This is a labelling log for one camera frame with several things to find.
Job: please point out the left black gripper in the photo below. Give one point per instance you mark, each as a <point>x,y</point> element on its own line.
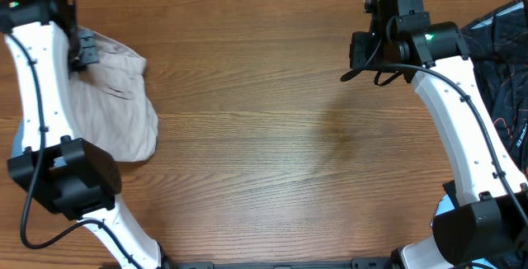
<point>88,54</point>

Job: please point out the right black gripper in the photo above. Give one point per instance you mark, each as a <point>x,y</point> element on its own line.
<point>357,44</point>

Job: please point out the beige cotton shorts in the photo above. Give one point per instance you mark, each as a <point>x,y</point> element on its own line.
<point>110,103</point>

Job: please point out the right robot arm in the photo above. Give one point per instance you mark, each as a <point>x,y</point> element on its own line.
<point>489,216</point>

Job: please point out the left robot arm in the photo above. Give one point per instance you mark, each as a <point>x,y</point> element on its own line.
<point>57,167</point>

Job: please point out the folded blue denim jeans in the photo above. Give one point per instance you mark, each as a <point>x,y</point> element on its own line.
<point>17,149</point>

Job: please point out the black printed jersey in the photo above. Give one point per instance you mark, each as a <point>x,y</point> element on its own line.
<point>498,49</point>

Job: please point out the light blue garment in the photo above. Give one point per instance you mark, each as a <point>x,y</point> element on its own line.
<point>446,205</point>

